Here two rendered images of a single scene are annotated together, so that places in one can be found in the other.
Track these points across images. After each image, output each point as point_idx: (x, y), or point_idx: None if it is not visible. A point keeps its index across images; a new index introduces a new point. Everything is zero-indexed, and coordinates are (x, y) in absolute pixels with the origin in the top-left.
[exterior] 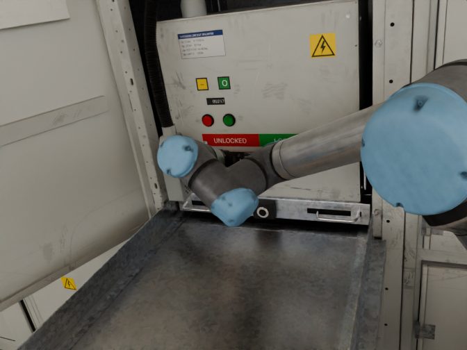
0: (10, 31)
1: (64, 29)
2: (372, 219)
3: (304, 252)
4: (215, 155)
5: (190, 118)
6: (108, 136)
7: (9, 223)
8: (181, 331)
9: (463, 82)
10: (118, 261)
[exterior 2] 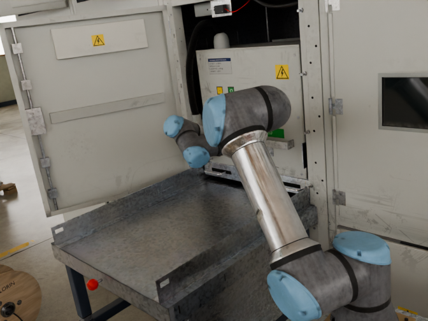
0: (115, 53)
1: (144, 53)
2: (308, 191)
3: None
4: (199, 130)
5: None
6: (164, 118)
7: (99, 158)
8: (165, 227)
9: (237, 94)
10: (151, 191)
